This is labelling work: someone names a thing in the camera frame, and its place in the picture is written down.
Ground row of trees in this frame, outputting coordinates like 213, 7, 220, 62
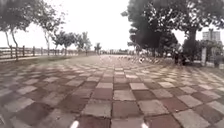
0, 0, 103, 63

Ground pale tall building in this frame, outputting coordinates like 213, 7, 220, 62
201, 28, 222, 43

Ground wooden fence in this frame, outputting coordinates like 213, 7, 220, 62
0, 45, 98, 61

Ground large dark trees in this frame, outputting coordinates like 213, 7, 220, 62
120, 0, 224, 63

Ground grass strip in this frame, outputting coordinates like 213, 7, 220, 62
0, 54, 82, 66

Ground pale pillar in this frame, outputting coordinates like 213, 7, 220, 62
200, 47, 208, 67

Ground red and grey checkered pavement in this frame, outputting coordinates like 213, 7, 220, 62
0, 54, 224, 128

